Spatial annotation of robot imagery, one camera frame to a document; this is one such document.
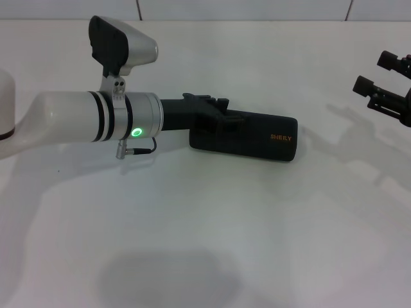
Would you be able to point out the black glasses case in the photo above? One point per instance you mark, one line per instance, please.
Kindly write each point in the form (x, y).
(257, 141)

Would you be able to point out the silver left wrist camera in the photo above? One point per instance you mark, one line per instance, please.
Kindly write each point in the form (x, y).
(128, 45)

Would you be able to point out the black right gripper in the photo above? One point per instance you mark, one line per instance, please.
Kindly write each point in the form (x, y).
(407, 109)

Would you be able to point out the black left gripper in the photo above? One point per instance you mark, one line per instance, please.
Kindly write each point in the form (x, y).
(183, 112)

